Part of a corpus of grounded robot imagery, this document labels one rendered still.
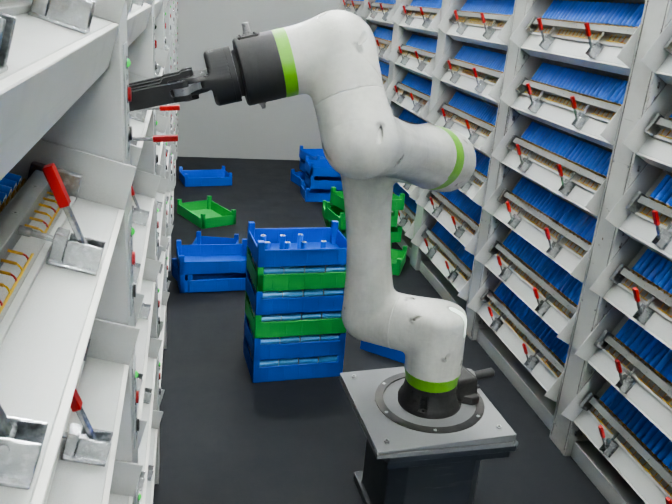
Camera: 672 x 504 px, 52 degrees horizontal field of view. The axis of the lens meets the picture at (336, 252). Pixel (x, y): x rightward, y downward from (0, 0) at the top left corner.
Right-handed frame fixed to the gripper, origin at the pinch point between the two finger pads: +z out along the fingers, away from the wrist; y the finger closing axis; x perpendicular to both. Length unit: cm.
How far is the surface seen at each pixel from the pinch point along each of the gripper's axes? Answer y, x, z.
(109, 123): 22.3, -0.7, -5.1
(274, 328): -93, 90, -18
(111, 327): 22.6, 22.0, 1.7
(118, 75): 22.3, -5.2, -7.4
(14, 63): 63, -11, -8
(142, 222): -28.6, 26.5, 1.9
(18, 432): 66, 6, -3
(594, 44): -74, 22, -118
